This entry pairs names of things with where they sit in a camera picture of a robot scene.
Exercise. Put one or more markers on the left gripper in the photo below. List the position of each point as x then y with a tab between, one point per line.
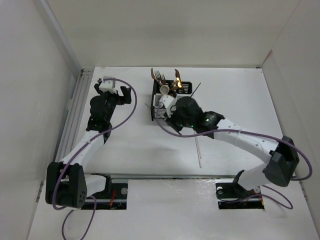
124	99

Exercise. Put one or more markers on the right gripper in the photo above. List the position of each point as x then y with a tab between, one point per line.
171	122

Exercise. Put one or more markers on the white chopstick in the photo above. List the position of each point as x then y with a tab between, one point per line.
198	152

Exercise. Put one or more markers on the silver fork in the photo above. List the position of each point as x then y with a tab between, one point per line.
158	76

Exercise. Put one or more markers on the copper knife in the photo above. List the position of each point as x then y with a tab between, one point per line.
177	75

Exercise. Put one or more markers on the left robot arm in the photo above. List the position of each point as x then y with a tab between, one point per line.
67	183

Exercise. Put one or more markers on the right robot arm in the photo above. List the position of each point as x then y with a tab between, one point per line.
279	156

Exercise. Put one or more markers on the black utensil rack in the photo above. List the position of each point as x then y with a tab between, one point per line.
155	99

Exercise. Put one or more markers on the white utensil rack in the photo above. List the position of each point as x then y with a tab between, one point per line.
188	88

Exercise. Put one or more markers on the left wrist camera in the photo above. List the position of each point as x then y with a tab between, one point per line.
107	84

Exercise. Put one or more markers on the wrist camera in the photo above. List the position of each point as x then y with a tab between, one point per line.
107	84
168	102

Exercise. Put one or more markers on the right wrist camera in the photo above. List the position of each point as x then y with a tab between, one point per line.
168	102

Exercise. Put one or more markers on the aluminium rail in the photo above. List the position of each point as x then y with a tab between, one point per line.
168	176

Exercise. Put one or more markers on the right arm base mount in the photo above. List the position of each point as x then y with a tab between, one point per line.
233	197

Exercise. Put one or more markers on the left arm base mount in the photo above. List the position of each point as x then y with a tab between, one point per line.
114	195

